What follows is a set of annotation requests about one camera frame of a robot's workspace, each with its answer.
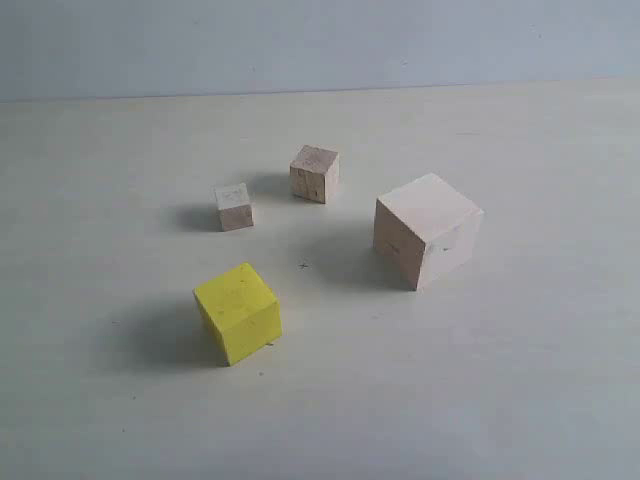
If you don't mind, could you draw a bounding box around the medium wooden cube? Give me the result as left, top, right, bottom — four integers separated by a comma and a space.
289, 145, 340, 204

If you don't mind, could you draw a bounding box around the yellow cube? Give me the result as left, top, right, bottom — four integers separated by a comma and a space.
193, 262, 282, 366

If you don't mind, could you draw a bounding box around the large pale wooden cube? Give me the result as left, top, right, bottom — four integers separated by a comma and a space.
373, 173, 484, 291

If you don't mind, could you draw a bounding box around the small wooden cube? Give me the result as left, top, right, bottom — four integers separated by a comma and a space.
214, 183, 254, 231

